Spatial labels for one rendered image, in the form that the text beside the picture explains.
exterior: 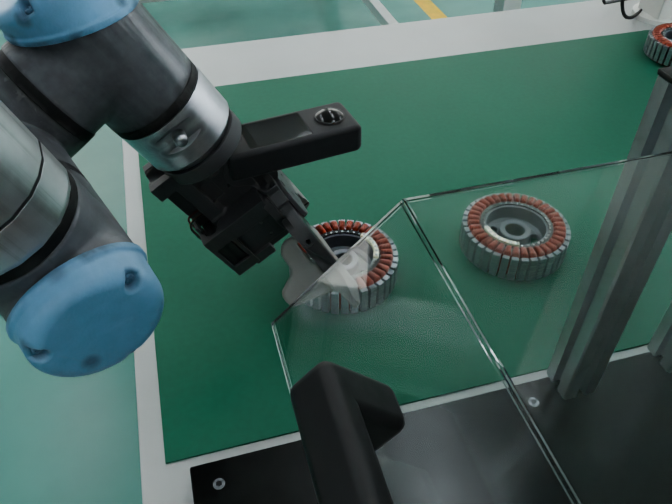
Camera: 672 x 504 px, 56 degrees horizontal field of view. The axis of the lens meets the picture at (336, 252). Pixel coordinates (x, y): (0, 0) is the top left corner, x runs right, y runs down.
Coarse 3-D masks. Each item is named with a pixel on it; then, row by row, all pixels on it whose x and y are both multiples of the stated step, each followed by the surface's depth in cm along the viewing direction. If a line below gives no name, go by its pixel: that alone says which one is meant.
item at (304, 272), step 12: (312, 228) 54; (288, 240) 54; (324, 240) 56; (288, 252) 54; (300, 252) 55; (288, 264) 55; (300, 264) 55; (312, 264) 55; (300, 276) 55; (312, 276) 55; (288, 288) 55; (300, 288) 55; (288, 300) 56
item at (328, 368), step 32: (320, 384) 19; (352, 384) 19; (384, 384) 21; (320, 416) 18; (352, 416) 18; (384, 416) 19; (320, 448) 18; (352, 448) 17; (320, 480) 17; (352, 480) 16; (384, 480) 17
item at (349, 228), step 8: (328, 224) 66; (336, 224) 66; (344, 224) 66; (352, 224) 67; (360, 224) 67; (368, 224) 67; (320, 232) 66; (328, 232) 66; (336, 232) 66; (344, 232) 66; (352, 232) 66; (360, 232) 66; (328, 240) 66; (336, 240) 66; (344, 240) 66; (352, 240) 66; (336, 248) 67; (344, 248) 67
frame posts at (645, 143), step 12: (660, 72) 35; (660, 84) 35; (660, 96) 36; (648, 108) 37; (660, 108) 36; (648, 120) 37; (660, 120) 36; (648, 132) 37; (660, 132) 37; (636, 144) 38; (648, 144) 38; (660, 144) 36; (636, 156) 38
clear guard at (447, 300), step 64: (448, 192) 25; (512, 192) 25; (576, 192) 25; (640, 192) 25; (384, 256) 24; (448, 256) 22; (512, 256) 22; (576, 256) 22; (640, 256) 22; (320, 320) 25; (384, 320) 23; (448, 320) 21; (512, 320) 20; (576, 320) 20; (640, 320) 20; (448, 384) 20; (512, 384) 18; (576, 384) 18; (640, 384) 18; (384, 448) 20; (448, 448) 19; (512, 448) 17; (576, 448) 17; (640, 448) 17
